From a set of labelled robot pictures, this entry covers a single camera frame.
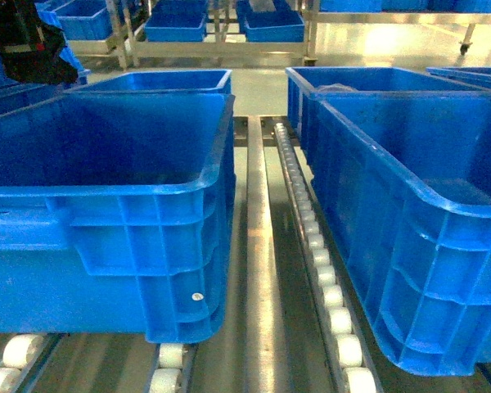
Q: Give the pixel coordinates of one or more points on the blue bin left rear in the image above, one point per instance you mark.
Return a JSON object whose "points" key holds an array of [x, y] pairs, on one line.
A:
{"points": [[169, 81]]}

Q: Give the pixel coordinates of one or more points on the blue bin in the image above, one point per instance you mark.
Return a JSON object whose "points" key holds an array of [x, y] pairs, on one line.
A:
{"points": [[116, 214], [308, 85], [405, 185], [479, 76], [169, 81]]}

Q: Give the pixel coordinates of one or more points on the blue bin middle rear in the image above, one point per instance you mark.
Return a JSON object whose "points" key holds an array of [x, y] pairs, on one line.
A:
{"points": [[308, 85]]}

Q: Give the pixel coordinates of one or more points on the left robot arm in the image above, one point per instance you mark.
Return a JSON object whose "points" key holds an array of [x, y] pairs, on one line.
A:
{"points": [[30, 48]]}

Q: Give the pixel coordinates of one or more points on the blue bin middle front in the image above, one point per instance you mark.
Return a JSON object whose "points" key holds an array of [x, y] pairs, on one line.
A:
{"points": [[405, 185]]}

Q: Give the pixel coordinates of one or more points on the steel shelf rack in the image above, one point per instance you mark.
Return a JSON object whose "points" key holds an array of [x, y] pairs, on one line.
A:
{"points": [[292, 322]]}

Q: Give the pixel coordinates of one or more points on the blue bin right rear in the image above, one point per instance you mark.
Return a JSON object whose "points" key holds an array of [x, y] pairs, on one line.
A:
{"points": [[479, 76]]}

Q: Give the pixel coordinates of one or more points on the blue bin left front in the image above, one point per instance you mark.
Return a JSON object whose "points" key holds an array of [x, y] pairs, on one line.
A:
{"points": [[116, 214]]}

